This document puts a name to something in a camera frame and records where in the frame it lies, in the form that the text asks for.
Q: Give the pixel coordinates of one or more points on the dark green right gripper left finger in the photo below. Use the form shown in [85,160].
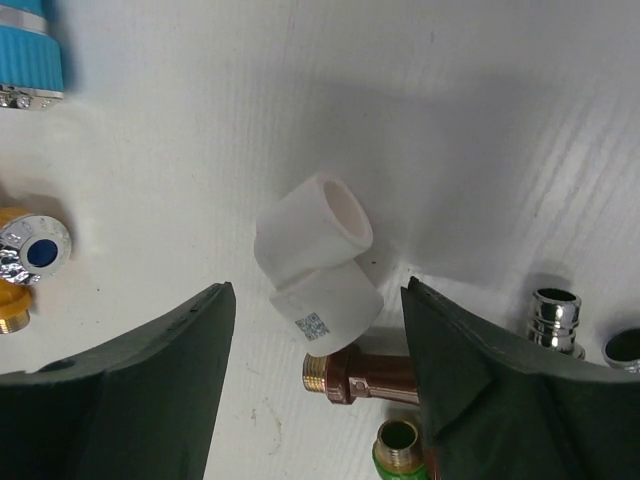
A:
[140,406]

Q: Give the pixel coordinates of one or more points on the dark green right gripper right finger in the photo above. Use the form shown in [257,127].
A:
[497,406]

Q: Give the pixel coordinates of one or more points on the green faucet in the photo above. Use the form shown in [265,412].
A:
[397,452]

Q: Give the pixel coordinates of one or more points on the white plastic elbow fitting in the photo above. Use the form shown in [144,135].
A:
[307,244]

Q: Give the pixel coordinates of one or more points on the chrome silver faucet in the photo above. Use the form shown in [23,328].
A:
[552,323]

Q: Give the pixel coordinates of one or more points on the brown faucet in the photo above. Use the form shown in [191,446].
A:
[350,374]

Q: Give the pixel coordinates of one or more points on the yellow faucet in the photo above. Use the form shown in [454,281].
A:
[33,247]

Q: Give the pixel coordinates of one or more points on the blue faucet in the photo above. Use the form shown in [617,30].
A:
[31,64]

